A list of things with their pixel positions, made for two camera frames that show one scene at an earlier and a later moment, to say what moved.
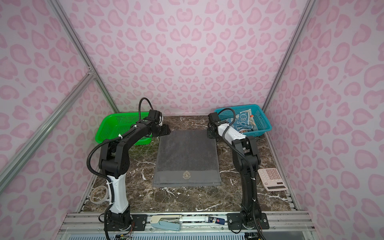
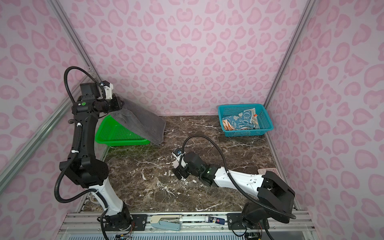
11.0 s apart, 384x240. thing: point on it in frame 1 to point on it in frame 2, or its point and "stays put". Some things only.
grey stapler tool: [170, 222] stays put
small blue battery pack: [215, 220] stays put
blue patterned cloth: [242, 122] stays put
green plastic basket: [110, 125] stays put
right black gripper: [209, 129] to [181, 171]
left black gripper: [166, 130] to [117, 103]
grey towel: [187, 158] to [147, 124]
